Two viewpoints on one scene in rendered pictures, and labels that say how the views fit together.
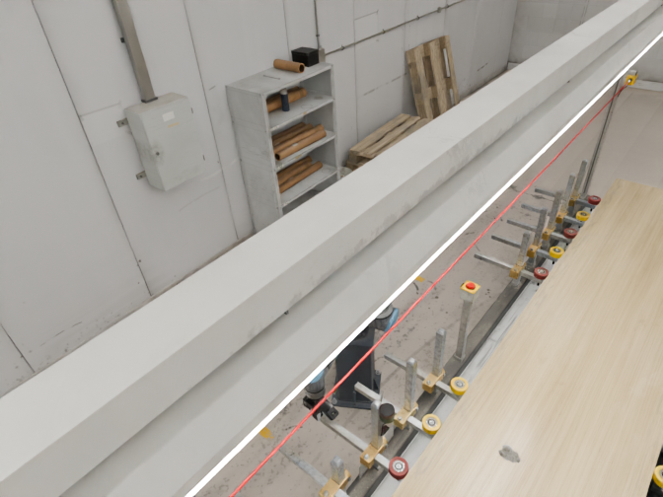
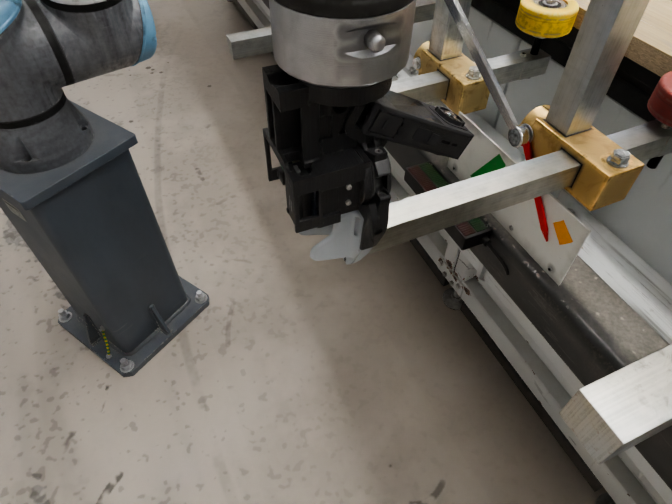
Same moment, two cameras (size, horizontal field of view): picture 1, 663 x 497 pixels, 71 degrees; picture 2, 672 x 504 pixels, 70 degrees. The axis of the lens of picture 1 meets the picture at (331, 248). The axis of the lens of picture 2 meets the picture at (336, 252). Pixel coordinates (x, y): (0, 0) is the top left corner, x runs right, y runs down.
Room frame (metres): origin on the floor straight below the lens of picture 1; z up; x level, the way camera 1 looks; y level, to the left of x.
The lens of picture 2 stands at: (1.13, 0.41, 1.19)
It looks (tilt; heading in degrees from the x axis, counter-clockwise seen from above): 49 degrees down; 293
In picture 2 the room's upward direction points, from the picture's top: straight up
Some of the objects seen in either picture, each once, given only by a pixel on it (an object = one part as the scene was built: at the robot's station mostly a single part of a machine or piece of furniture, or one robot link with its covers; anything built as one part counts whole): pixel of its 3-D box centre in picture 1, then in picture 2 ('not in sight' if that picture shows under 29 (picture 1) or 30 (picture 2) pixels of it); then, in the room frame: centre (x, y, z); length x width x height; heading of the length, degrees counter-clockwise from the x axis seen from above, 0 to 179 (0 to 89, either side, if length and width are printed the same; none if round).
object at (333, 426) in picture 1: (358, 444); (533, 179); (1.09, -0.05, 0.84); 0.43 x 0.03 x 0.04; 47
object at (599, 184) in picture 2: (374, 451); (575, 152); (1.05, -0.12, 0.85); 0.14 x 0.06 x 0.05; 137
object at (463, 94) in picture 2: (405, 413); (449, 75); (1.24, -0.28, 0.82); 0.14 x 0.06 x 0.05; 137
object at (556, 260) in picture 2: (376, 450); (505, 193); (1.11, -0.13, 0.75); 0.26 x 0.01 x 0.10; 137
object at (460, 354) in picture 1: (464, 328); not in sight; (1.63, -0.65, 0.93); 0.05 x 0.05 x 0.45; 47
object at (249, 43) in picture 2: (421, 375); (349, 25); (1.45, -0.40, 0.81); 0.44 x 0.03 x 0.04; 47
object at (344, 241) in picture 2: not in sight; (339, 245); (1.24, 0.14, 0.86); 0.06 x 0.03 x 0.09; 47
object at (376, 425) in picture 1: (377, 436); (586, 78); (1.07, -0.13, 0.93); 0.04 x 0.04 x 0.48; 47
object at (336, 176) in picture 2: (315, 398); (330, 139); (1.25, 0.13, 0.97); 0.09 x 0.08 x 0.12; 47
